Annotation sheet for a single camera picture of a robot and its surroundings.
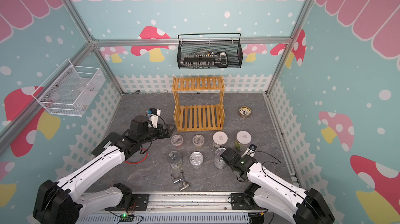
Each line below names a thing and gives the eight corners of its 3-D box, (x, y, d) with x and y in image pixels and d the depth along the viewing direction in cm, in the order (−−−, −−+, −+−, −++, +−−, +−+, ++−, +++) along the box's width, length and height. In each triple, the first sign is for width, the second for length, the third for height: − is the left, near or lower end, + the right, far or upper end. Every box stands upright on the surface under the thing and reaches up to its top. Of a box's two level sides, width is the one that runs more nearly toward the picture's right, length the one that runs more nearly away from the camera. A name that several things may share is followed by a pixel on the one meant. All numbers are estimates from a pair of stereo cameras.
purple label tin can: (189, 168, 86) (188, 164, 81) (190, 155, 91) (189, 151, 86) (203, 168, 86) (203, 164, 81) (203, 155, 91) (203, 151, 86)
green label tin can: (168, 170, 85) (165, 165, 79) (170, 156, 90) (168, 150, 84) (181, 170, 85) (179, 165, 79) (182, 156, 90) (181, 150, 84)
